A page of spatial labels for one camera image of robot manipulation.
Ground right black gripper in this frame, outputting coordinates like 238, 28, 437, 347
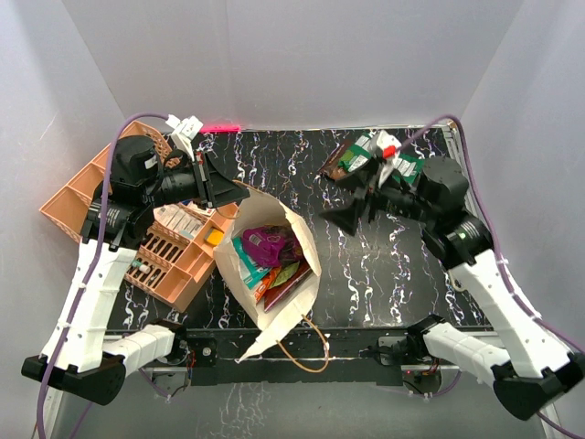
318, 157, 437, 235

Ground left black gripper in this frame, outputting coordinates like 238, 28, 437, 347
141, 150, 250, 209

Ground brown paper bag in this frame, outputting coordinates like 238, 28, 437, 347
213, 181, 330, 374

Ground brown kettle chips bag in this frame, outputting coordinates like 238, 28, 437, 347
318, 141, 371, 181

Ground green snack bag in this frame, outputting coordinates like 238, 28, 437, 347
337, 131, 424, 187

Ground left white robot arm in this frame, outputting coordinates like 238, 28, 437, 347
21, 135, 250, 405

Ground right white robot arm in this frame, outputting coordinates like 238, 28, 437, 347
321, 156, 584, 421

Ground purple snack bag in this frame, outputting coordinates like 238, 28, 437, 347
241, 225, 303, 268

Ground yellow orange small item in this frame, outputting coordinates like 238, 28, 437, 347
205, 229, 224, 246

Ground teal snack packet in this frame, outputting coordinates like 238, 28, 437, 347
232, 237, 270, 290

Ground pink compartment tray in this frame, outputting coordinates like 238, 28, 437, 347
125, 202, 239, 312

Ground orange snack packet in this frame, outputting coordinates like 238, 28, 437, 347
254, 267, 285, 303

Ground red snack packet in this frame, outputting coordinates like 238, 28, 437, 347
263, 261, 312, 312

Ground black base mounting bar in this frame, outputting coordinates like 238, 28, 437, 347
186, 327, 431, 386

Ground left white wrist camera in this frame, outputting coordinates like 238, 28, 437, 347
165, 114, 203, 162

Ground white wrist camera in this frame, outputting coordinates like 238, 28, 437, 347
165, 114, 203, 162
371, 130, 401, 188

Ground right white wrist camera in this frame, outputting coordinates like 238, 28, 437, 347
371, 130, 401, 188

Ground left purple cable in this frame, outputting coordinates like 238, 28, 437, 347
35, 112, 173, 439

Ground purple cable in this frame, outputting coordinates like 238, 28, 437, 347
35, 112, 173, 439
397, 113, 585, 439

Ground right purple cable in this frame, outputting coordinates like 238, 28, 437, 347
397, 113, 585, 439

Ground aluminium frame rail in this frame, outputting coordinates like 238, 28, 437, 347
431, 114, 574, 438

